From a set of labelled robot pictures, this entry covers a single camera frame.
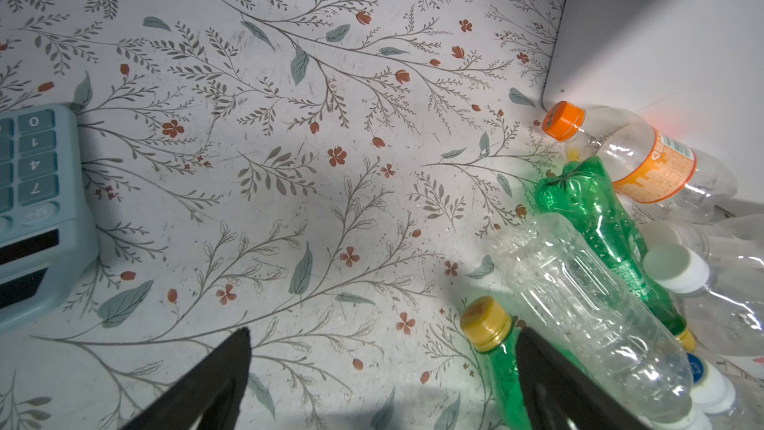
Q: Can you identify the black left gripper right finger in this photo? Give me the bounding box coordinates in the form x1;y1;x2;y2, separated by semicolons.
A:
515;328;645;430

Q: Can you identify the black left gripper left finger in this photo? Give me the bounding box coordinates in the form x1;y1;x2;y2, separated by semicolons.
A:
125;328;251;429

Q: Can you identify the large clear bottle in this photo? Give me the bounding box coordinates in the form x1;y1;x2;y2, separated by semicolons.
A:
487;213;710;429

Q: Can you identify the green soda bottle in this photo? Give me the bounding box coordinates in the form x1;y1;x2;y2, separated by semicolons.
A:
533;156;696;352
460;296;532;429

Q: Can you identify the red white carton label bottle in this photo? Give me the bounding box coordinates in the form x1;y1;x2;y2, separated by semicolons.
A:
640;216;763;378

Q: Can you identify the orange label orange cap bottle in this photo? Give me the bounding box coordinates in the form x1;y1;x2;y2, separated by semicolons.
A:
541;101;738;223

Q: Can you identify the white trash bin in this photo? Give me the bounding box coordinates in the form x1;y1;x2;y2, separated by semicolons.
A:
543;0;763;203

